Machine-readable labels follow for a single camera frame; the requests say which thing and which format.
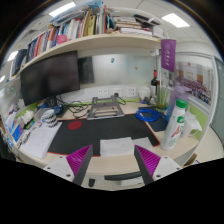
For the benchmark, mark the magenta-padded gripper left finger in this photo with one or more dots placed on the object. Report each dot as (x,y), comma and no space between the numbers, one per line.
(78,160)

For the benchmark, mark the grey metal laptop stand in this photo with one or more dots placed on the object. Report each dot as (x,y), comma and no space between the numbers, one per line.
(105,111)

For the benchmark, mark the group photo poster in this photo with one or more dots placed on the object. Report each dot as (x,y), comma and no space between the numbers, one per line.
(196,83)

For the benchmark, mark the translucent purple water bottle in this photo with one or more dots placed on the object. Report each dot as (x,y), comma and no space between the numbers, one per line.
(175,95)

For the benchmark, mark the white written notebook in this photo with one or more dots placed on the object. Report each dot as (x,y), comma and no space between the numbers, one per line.
(41,140)

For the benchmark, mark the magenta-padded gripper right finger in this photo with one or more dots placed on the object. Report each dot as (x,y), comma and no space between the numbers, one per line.
(148,160)

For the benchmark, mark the white wall power outlets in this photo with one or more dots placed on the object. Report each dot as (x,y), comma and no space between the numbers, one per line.
(103,92)

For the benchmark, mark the dark blue mouse pad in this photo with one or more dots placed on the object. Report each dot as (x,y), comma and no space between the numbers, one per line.
(158,124)

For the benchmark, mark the small white jar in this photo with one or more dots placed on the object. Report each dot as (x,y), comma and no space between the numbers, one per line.
(144,93)

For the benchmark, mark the black computer monitor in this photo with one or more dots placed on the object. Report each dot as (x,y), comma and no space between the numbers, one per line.
(50,78)

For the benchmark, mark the small blue box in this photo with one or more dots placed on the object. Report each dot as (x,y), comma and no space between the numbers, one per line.
(58,110)

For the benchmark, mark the flat round red coaster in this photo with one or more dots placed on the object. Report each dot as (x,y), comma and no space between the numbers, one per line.
(75,125)

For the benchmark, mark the white tissue stack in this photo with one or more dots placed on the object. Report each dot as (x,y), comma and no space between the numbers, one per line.
(27,116)

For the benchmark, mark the purple pennant flag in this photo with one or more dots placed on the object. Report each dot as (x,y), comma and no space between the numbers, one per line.
(168,55)

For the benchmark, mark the dark wine bottle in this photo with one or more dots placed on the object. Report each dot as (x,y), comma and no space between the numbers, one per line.
(154,86)

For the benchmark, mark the crumpled white tissue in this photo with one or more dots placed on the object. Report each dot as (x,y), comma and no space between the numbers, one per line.
(191,123)

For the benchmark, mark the black desk mat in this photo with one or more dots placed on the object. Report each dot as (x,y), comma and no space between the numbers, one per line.
(110,130)

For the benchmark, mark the grey door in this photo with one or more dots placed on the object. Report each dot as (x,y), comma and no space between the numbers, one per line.
(219,100)

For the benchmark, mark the black-and-white patterned mug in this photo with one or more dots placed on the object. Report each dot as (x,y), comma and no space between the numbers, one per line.
(50,118)

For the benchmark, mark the white drink bottle green cap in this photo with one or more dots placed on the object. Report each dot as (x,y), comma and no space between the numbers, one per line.
(173,130)

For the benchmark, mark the shelf unit with books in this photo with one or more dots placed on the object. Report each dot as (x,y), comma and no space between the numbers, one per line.
(93,41)

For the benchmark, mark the ceiling lights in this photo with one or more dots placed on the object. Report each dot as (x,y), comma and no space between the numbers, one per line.
(175,20)

